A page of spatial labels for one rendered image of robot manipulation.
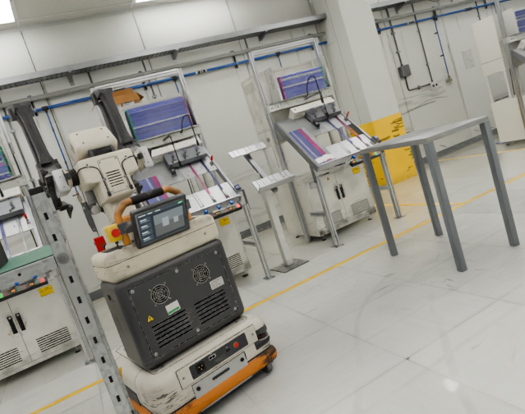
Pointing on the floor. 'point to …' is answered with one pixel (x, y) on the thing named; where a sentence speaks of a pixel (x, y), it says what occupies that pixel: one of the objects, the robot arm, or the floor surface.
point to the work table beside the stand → (426, 136)
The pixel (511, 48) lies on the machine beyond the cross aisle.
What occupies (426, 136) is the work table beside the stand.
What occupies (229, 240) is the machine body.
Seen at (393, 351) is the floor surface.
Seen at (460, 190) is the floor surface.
